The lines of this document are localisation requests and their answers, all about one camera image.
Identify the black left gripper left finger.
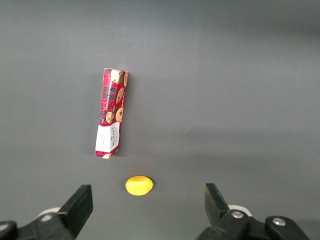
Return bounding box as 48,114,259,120
24,184,94,240

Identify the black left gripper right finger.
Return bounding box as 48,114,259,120
196,183,254,240

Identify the yellow lemon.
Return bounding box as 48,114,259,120
125,175,155,197

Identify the red tartan cookie box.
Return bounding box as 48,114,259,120
94,67,130,160

